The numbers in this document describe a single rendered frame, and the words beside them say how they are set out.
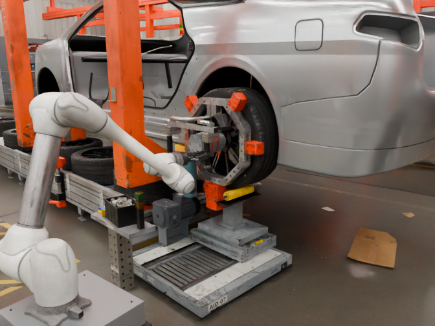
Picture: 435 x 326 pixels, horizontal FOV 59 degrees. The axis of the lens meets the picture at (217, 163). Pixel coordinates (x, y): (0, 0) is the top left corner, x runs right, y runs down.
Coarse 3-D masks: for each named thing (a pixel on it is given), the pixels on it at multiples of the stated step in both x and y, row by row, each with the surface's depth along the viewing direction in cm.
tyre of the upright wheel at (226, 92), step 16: (208, 96) 250; (224, 96) 240; (256, 96) 240; (256, 112) 228; (272, 112) 237; (256, 128) 226; (272, 128) 233; (272, 144) 233; (256, 160) 230; (272, 160) 240; (240, 176) 242; (256, 176) 239
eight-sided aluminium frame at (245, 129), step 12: (192, 108) 251; (204, 108) 251; (228, 108) 228; (240, 120) 224; (192, 132) 261; (240, 132) 224; (240, 144) 226; (240, 156) 227; (204, 168) 259; (240, 168) 229; (216, 180) 246; (228, 180) 238
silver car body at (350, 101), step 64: (192, 0) 263; (256, 0) 222; (320, 0) 194; (384, 0) 176; (64, 64) 412; (192, 64) 269; (256, 64) 227; (320, 64) 197; (384, 64) 180; (320, 128) 204; (384, 128) 188
